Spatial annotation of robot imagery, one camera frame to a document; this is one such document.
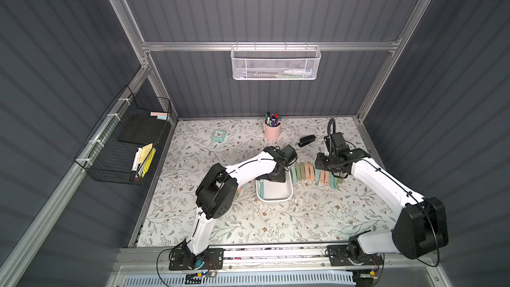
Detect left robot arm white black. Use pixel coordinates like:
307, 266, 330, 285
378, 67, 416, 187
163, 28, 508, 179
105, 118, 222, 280
169, 145, 297, 271

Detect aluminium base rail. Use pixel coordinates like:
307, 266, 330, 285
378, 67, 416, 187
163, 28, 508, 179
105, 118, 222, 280
108, 243, 440, 281

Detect yellow notepad in basket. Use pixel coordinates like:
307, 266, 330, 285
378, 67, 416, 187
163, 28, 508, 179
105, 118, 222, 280
130, 143, 156, 182

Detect olive folding fruit knife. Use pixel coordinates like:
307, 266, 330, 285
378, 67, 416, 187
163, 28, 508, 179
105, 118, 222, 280
300, 162, 306, 181

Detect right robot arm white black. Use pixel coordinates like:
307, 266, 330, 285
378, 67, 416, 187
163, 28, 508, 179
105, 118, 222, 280
315, 118, 449, 265

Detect teal alarm clock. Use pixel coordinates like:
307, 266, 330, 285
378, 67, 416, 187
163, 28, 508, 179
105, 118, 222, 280
211, 130, 227, 143

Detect pens in pink cup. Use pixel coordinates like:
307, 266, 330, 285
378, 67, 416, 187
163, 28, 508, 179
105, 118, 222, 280
264, 112, 282, 128

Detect teal folding knife in box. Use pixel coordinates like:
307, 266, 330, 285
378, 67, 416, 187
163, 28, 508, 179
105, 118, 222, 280
258, 180, 264, 199

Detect light pink folding knife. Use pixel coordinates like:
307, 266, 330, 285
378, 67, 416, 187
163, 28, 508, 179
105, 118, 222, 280
324, 172, 331, 186

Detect pink folding fruit knife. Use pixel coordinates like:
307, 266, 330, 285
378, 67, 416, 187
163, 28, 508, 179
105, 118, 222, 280
305, 162, 310, 181

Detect white wire wall basket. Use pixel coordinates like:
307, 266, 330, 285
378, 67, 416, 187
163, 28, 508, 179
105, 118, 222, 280
231, 45, 321, 81

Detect white tube in basket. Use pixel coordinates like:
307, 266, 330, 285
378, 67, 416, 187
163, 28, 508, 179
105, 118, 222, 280
283, 69, 313, 80

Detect pink pen holder cup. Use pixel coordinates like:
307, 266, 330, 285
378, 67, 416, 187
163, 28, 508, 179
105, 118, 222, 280
264, 124, 282, 141

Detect white storage box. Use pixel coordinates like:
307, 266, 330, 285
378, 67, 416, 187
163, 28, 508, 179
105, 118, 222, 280
256, 174, 294, 203

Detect floral table mat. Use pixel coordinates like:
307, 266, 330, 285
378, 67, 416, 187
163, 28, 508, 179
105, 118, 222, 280
136, 118, 397, 247

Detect teal celvinc knife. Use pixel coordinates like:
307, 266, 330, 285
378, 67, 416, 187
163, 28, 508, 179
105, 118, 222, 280
330, 175, 337, 189

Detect black stapler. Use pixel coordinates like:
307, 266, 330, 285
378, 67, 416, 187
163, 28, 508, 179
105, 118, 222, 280
298, 135, 316, 147

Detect black wire side basket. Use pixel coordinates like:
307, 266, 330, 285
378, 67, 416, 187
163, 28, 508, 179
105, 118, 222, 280
75, 86, 173, 185

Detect black notebook in basket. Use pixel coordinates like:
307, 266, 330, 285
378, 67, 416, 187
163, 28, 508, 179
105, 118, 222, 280
118, 116, 167, 146

